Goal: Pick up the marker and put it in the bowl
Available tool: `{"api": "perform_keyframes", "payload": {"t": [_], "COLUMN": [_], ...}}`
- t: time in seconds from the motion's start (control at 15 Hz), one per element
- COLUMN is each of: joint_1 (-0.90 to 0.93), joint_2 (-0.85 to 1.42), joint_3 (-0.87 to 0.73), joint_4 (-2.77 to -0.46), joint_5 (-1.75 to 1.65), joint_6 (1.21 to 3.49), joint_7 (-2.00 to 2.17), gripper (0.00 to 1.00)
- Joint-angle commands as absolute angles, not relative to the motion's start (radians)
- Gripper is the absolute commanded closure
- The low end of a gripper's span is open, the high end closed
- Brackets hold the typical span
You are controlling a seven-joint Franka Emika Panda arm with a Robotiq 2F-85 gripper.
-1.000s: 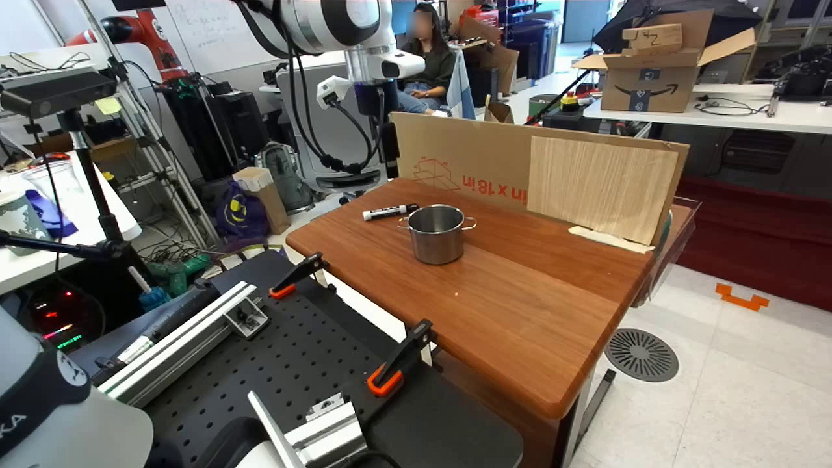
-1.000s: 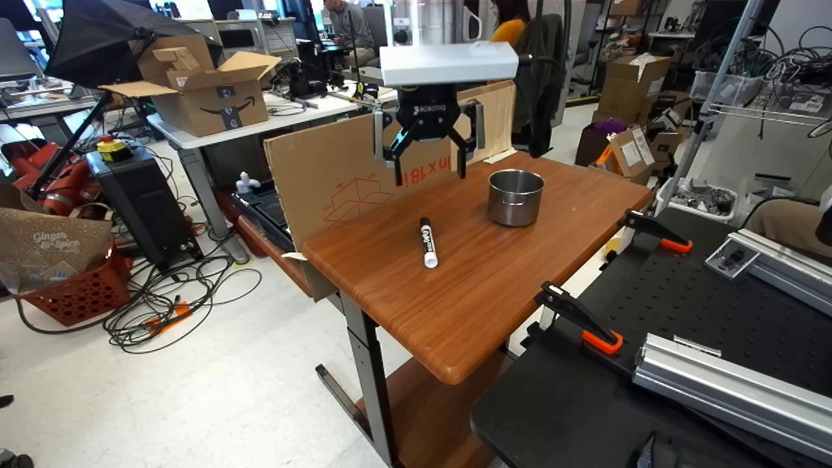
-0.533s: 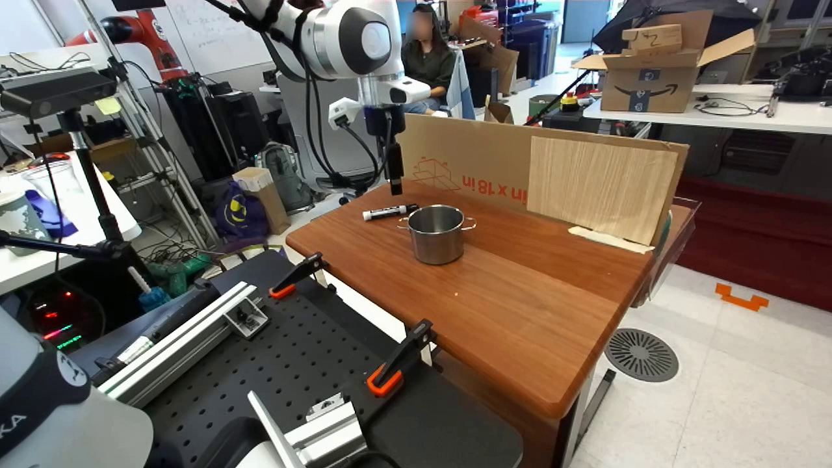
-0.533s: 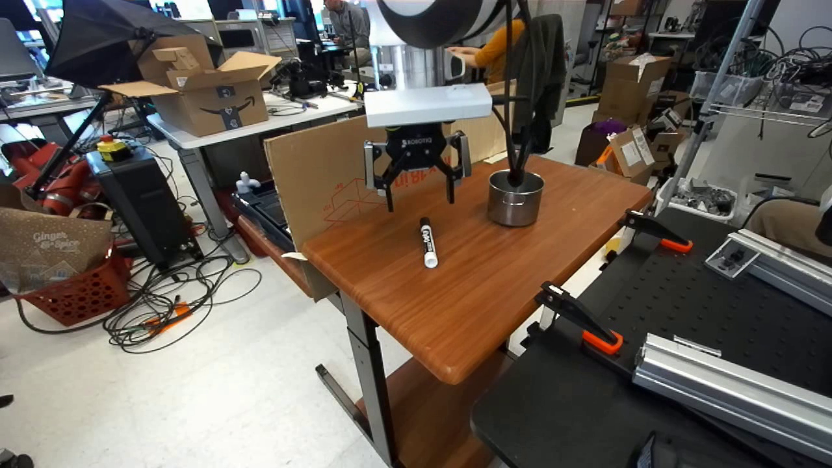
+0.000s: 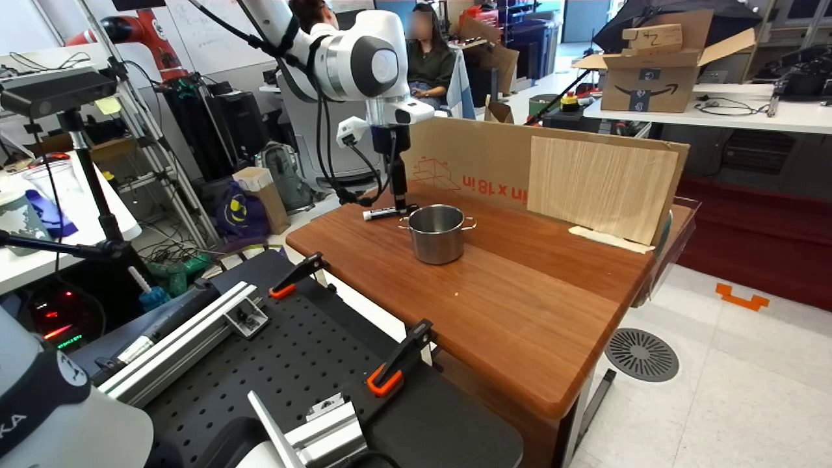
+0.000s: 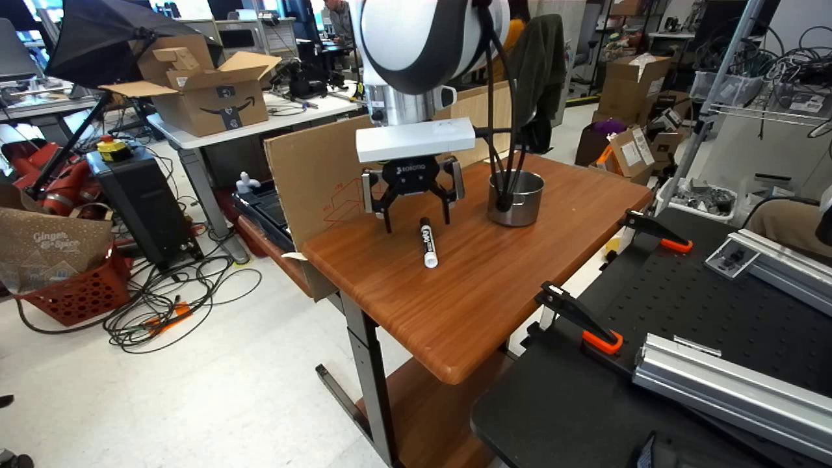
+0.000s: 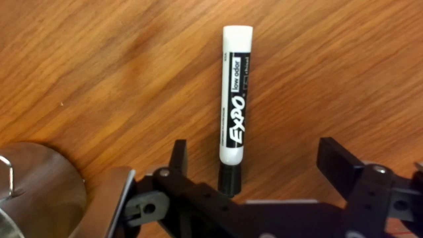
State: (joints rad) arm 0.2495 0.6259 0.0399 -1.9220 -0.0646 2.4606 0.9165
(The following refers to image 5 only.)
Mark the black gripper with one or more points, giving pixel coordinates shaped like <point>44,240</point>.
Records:
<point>391,142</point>

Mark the black white Expo marker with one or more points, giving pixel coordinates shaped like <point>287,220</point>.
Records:
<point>380,214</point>

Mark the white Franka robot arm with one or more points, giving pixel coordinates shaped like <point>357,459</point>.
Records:
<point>365,66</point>

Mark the silver metal pot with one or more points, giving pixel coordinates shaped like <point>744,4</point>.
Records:
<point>435,237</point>

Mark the brown cardboard panel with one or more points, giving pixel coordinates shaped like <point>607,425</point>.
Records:
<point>468,160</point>

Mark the woman in dark top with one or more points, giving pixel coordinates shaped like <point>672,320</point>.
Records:
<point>429,56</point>

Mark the small plain cardboard box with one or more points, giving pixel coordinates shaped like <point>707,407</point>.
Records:
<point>263,196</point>

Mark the black orange bar clamp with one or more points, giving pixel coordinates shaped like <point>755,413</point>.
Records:
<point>394,365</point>
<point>291,279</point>

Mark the blue bag yellow logo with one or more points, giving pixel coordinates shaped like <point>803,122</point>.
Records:
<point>235,214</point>

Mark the black umbrella stand pole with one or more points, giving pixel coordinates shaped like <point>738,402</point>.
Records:
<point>560,92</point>

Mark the black equipment case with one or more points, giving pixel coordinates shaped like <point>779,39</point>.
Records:
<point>217,120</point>

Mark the red yellow emergency stop button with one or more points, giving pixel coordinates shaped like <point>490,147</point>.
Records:
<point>571,96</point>

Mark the light wooden panel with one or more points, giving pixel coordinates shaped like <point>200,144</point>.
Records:
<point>599,185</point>

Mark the black perforated base board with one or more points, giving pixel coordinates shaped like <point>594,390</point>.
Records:
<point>295,365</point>

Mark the white paper strip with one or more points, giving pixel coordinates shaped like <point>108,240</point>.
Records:
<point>611,240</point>

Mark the green tool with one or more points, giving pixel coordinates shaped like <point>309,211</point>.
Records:
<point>182,273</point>

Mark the open Amazon cardboard box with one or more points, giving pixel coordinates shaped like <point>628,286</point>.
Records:
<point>658,73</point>

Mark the black photo umbrella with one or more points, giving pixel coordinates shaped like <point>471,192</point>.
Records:
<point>633,22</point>

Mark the grey metal desk leg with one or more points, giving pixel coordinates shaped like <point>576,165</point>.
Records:
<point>594,407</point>

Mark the round metal floor drain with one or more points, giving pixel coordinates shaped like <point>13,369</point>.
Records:
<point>643,354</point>

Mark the red machine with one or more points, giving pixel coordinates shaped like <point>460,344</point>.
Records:
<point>144,29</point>

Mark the black tripod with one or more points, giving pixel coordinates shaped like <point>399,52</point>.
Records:
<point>95,191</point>

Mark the white side table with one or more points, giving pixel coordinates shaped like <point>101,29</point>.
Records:
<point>61,227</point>

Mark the white grey office table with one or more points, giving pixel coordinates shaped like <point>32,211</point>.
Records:
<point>737,114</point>

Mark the blue cloth item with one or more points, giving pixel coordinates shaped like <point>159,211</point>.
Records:
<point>48,211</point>

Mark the black controller red lights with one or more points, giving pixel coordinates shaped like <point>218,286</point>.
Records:
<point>56,320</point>

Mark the black bag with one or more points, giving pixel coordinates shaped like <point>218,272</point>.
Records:
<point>801,73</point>

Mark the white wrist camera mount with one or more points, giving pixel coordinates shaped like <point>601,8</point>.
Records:
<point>351,131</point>

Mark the aluminium extrusion rail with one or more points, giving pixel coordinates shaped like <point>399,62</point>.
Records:
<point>307,429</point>
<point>172,341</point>

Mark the black camera on tripod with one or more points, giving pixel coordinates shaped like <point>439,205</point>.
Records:
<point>56,86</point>

